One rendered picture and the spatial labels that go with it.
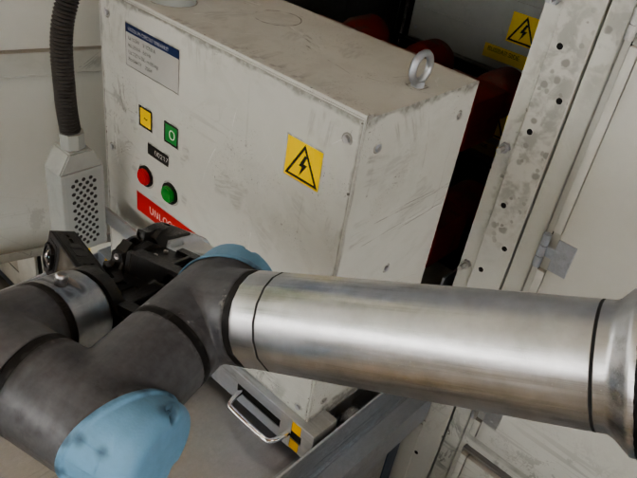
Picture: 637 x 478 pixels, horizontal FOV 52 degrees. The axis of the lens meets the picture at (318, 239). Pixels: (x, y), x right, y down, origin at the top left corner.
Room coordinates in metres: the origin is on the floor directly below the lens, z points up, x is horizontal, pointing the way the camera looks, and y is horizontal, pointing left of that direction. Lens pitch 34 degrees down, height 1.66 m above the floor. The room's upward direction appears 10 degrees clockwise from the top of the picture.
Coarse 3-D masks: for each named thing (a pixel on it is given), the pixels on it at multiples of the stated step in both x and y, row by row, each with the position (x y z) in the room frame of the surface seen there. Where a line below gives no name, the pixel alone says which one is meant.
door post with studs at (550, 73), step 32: (576, 0) 0.78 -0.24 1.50; (544, 32) 0.80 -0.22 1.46; (576, 32) 0.77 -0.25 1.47; (544, 64) 0.79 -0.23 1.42; (576, 64) 0.77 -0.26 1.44; (544, 96) 0.78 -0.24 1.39; (512, 128) 0.80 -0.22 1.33; (544, 128) 0.77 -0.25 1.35; (512, 160) 0.79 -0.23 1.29; (544, 160) 0.76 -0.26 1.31; (512, 192) 0.78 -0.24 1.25; (480, 224) 0.80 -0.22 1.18; (512, 224) 0.77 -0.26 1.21; (480, 256) 0.79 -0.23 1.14; (448, 416) 0.76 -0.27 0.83; (416, 448) 0.78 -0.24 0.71
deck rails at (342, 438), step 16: (96, 256) 0.92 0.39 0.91; (368, 400) 0.75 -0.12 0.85; (384, 400) 0.72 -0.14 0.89; (400, 400) 0.76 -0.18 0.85; (352, 416) 0.65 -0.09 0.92; (368, 416) 0.69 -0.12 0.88; (384, 416) 0.72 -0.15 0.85; (336, 432) 0.62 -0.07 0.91; (352, 432) 0.66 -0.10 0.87; (320, 448) 0.60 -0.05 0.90; (336, 448) 0.63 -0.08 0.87; (304, 464) 0.57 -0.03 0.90; (320, 464) 0.60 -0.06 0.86
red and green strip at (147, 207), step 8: (136, 192) 0.86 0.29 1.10; (144, 200) 0.85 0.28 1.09; (144, 208) 0.85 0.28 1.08; (152, 208) 0.84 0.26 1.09; (160, 208) 0.83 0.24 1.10; (152, 216) 0.84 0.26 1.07; (160, 216) 0.83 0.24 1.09; (168, 216) 0.81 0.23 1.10; (176, 224) 0.80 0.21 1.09; (192, 232) 0.78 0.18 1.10
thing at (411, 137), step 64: (128, 0) 0.87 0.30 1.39; (256, 0) 0.98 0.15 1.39; (256, 64) 0.72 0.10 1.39; (320, 64) 0.75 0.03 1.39; (384, 64) 0.79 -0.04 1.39; (384, 128) 0.65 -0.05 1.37; (448, 128) 0.76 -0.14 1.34; (384, 192) 0.67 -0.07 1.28; (384, 256) 0.70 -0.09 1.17; (320, 384) 0.63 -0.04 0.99
